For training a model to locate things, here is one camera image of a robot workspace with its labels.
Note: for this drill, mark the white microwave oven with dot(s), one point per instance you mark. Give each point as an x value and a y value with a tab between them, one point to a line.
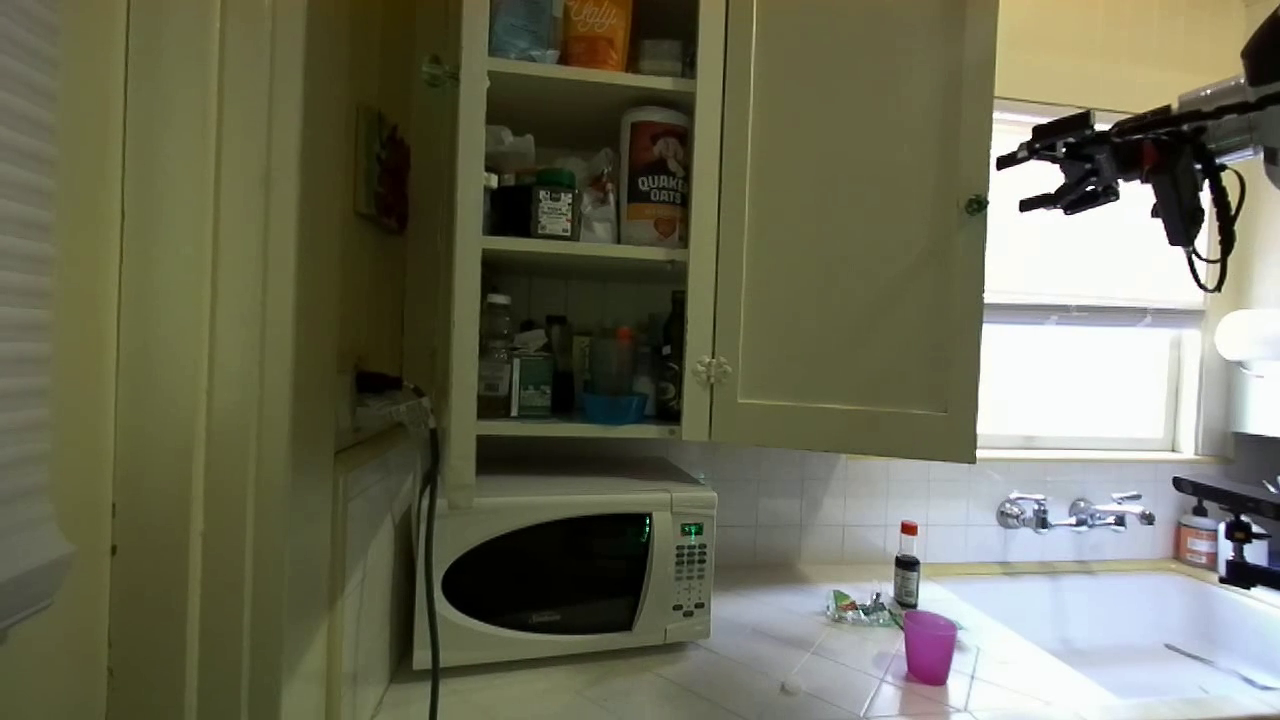
563	565

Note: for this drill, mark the soy sauce bottle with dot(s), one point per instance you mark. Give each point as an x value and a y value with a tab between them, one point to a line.
907	563

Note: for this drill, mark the oatmeal canister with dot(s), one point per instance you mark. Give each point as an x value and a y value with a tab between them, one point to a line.
658	167

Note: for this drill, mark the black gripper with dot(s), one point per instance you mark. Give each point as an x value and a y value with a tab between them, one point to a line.
1148	149

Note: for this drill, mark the chrome wall faucet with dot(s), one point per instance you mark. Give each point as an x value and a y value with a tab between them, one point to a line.
1080	514

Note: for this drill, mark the orange food bag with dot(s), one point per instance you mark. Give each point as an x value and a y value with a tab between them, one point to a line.
597	34

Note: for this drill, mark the white sink basin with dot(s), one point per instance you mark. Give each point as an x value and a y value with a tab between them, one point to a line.
1152	639

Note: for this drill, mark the pink plastic cup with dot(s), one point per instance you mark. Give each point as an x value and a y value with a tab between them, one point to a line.
929	644

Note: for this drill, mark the clear candy wrapper packet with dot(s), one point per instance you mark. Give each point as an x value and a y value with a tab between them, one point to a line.
875	611

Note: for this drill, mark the cream cabinet door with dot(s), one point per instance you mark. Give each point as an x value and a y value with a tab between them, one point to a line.
852	207

